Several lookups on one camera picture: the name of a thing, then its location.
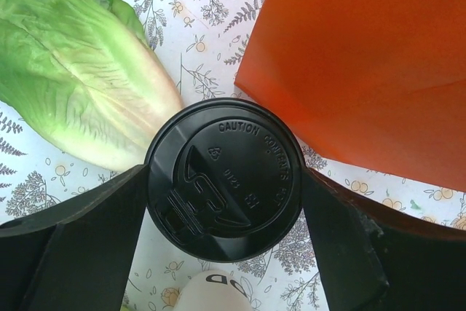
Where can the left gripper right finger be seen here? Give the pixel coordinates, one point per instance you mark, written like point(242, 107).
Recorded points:
point(372, 257)

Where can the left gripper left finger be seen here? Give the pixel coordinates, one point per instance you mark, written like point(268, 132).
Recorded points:
point(75, 255)

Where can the white paper coffee cup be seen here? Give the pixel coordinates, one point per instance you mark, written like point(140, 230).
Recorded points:
point(213, 290)

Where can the black plastic cup lid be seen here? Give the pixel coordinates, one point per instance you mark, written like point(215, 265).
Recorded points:
point(224, 180)

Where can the orange paper bag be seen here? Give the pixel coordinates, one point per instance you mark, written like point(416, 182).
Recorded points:
point(375, 83)

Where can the loose green lettuce head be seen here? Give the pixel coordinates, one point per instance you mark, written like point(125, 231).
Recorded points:
point(82, 74)

